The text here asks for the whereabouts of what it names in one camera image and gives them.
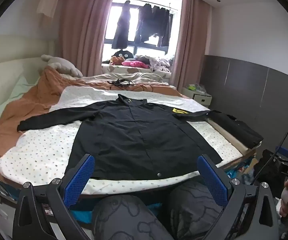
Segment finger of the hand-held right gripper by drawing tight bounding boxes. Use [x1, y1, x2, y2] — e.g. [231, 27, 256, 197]
[275, 145, 288, 161]

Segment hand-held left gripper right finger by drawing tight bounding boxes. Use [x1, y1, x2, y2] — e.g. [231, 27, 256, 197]
[196, 154, 281, 240]

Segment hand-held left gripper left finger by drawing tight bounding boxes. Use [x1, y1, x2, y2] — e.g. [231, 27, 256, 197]
[12, 154, 96, 240]

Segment black clothes stack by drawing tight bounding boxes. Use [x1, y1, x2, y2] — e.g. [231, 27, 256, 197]
[210, 111, 264, 148]

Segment black jacket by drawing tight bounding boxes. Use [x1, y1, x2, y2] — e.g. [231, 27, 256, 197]
[17, 94, 223, 180]

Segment black clothes pile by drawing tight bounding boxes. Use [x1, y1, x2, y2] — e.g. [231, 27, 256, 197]
[255, 149, 283, 184]

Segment pile of clothes on sill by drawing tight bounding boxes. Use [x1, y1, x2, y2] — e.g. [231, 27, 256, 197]
[101, 64, 172, 76]

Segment person's right leg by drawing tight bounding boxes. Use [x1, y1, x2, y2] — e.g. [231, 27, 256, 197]
[165, 180, 225, 240]

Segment cream blanket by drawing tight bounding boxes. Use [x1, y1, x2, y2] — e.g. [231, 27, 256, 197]
[207, 118, 250, 153]

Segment white dotted bed sheet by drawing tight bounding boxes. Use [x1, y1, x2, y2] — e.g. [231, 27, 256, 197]
[0, 86, 242, 195]

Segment person's patterned grey knees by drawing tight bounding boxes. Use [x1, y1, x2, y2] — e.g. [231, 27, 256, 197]
[93, 195, 174, 240]

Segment white nightstand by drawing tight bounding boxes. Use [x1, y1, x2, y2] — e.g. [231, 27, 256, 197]
[181, 84, 212, 105]

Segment orange blanket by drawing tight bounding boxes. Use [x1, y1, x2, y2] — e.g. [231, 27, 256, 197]
[0, 66, 184, 175]

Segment clear plastic packaging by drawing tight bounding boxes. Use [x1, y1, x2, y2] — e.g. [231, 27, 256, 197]
[194, 82, 207, 94]

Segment pale green pillow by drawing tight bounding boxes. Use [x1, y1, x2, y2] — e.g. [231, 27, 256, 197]
[0, 75, 38, 125]

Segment beige patterned duvet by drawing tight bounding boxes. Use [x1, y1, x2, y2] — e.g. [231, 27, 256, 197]
[84, 72, 171, 83]

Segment grey plush toy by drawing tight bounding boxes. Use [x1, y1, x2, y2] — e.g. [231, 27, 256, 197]
[41, 54, 84, 78]

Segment brown plush toy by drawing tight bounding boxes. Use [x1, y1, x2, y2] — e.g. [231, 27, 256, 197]
[110, 56, 124, 66]

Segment pink cloth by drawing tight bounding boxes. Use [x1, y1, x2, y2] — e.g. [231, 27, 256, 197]
[122, 59, 149, 69]

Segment black plush toy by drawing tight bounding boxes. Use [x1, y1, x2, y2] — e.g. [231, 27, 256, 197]
[113, 50, 134, 59]

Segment floral cloth pile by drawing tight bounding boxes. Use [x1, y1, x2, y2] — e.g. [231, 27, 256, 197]
[148, 55, 174, 72]

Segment pink curtain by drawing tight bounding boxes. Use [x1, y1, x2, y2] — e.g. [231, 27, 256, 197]
[169, 0, 206, 95]
[59, 0, 117, 77]

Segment dark hanging garment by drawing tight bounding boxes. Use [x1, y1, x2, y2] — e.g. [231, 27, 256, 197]
[111, 0, 131, 49]
[151, 5, 171, 48]
[134, 3, 157, 44]

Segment window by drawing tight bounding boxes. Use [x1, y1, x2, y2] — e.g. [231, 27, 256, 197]
[103, 0, 183, 61]

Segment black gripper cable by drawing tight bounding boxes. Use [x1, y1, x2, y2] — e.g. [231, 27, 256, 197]
[253, 121, 288, 183]

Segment black cable bundle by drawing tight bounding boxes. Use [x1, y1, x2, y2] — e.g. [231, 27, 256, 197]
[108, 79, 154, 92]

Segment cream upholstered bed frame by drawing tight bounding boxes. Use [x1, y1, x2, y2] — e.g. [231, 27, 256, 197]
[0, 39, 262, 230]

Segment clothes rail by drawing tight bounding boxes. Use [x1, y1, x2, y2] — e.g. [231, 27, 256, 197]
[120, 0, 179, 11]

